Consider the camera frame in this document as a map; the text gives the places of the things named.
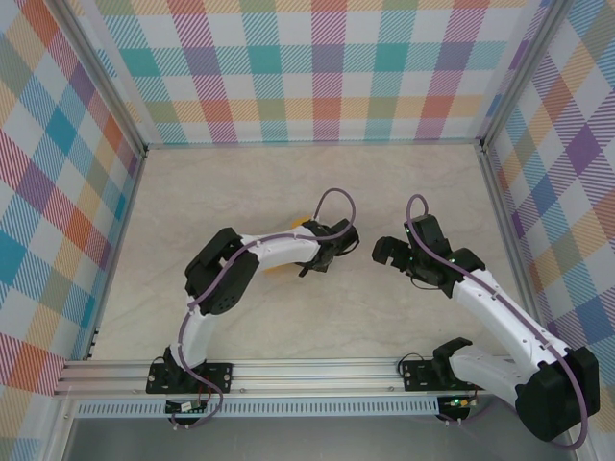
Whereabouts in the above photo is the orange cloth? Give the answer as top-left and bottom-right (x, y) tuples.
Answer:
(265, 216), (311, 278)

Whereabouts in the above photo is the black circuit board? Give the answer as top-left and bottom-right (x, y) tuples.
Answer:
(164, 400), (208, 414)

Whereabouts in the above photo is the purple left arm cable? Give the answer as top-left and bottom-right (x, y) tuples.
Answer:
(168, 187), (357, 429)

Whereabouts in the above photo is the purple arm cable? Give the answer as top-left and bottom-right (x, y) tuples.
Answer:
(168, 187), (357, 429)
(406, 193), (591, 451)

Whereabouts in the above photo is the aluminium frame rail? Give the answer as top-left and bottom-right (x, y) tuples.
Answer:
(86, 148), (148, 361)
(478, 146), (552, 356)
(143, 137), (484, 151)

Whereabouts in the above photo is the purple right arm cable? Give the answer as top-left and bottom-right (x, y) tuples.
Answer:
(406, 193), (591, 451)

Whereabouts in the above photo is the wide aluminium mounting rail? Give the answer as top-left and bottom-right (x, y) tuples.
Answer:
(52, 354), (585, 398)

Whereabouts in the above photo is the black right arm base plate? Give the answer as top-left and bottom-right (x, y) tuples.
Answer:
(402, 359), (490, 393)

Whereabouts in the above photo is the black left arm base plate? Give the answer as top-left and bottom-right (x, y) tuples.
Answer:
(146, 362), (234, 395)

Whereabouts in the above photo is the slotted grey cable tray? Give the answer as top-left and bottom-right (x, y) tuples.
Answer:
(74, 398), (441, 418)

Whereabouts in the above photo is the aluminium frame post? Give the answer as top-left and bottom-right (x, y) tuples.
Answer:
(480, 0), (568, 150)
(57, 0), (148, 158)

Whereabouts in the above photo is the aluminium frame bar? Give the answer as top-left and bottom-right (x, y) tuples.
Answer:
(45, 396), (81, 461)

